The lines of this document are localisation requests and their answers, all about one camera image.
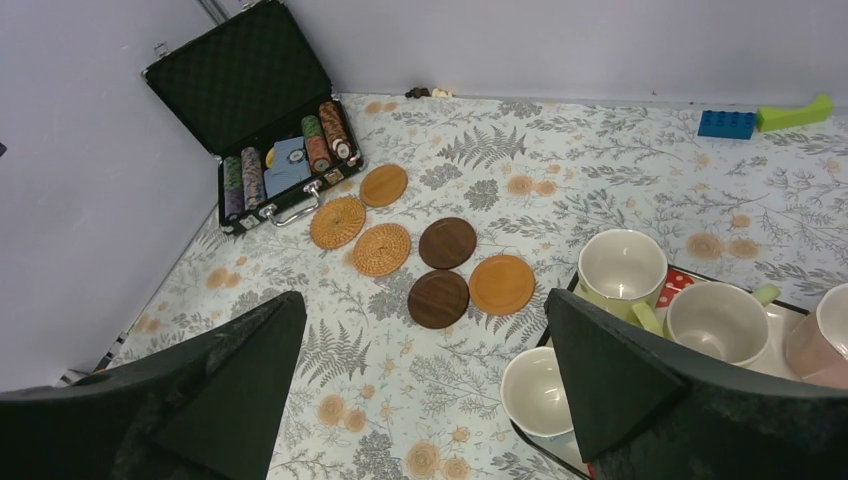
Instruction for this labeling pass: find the blue toy brick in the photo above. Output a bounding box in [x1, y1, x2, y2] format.
[697, 110, 756, 140]

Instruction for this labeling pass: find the blue handled white mug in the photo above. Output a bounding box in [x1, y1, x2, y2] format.
[500, 346, 574, 438]

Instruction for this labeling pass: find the dark wooden coaster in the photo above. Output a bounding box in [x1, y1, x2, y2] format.
[407, 270, 470, 329]
[419, 217, 477, 269]

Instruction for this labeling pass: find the light wooden coaster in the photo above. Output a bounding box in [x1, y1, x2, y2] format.
[469, 254, 535, 316]
[360, 164, 408, 208]

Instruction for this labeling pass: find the green toy block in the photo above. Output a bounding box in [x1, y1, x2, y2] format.
[756, 94, 833, 133]

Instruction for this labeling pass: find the woven rattan coaster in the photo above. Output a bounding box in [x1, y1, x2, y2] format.
[352, 223, 411, 278]
[310, 196, 366, 250]

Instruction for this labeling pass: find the black poker chip case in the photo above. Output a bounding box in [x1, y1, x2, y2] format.
[142, 1, 365, 236]

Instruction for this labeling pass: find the floral tablecloth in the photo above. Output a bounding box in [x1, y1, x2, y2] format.
[112, 94, 847, 479]

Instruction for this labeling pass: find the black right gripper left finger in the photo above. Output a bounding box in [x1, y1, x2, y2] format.
[1, 291, 307, 479]

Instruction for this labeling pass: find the light green ceramic mug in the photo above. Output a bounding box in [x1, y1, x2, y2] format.
[664, 281, 781, 367]

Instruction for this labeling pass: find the pink ceramic mug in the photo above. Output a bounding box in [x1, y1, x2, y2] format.
[784, 284, 847, 389]

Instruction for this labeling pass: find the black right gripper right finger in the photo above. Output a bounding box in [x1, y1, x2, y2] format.
[545, 289, 847, 479]

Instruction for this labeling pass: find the small dark object by wall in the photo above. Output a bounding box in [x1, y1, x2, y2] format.
[405, 87, 431, 99]

